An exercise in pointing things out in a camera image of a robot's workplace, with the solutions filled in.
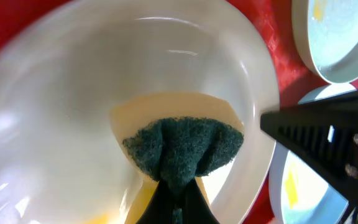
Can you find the green and yellow sponge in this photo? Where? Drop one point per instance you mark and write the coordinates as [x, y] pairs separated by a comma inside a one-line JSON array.
[[177, 137]]

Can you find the white plate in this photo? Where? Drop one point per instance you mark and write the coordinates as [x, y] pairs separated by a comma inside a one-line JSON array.
[[73, 93]]

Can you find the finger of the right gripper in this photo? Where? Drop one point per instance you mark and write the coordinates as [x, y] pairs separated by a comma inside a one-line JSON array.
[[337, 164]]

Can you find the light blue plate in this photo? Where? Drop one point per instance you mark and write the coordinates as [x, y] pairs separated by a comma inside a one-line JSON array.
[[297, 193]]

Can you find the red plastic tray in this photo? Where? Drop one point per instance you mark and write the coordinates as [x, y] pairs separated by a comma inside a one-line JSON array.
[[287, 71]]

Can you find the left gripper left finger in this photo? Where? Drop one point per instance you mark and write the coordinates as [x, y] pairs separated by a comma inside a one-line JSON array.
[[160, 208]]

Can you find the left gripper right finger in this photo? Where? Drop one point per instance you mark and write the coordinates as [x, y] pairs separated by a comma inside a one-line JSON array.
[[195, 209]]

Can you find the mint green plate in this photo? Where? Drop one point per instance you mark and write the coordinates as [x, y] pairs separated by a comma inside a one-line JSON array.
[[326, 37]]

